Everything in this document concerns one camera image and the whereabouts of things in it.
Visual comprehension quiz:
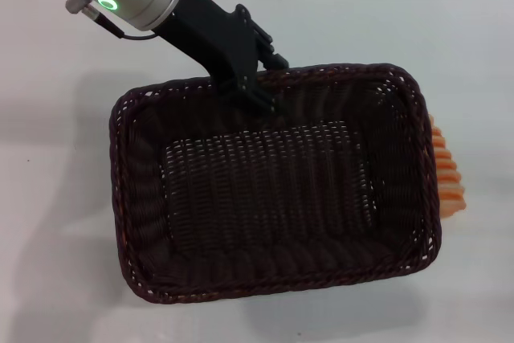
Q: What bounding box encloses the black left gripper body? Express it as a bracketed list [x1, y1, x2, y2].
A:
[154, 0, 275, 92]

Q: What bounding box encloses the dark brown wicker basket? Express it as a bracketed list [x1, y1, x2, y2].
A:
[108, 62, 443, 306]

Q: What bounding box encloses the orange striped bread roll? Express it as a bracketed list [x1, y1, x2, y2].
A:
[429, 113, 469, 222]

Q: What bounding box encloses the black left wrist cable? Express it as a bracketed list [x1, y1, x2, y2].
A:
[66, 0, 162, 42]

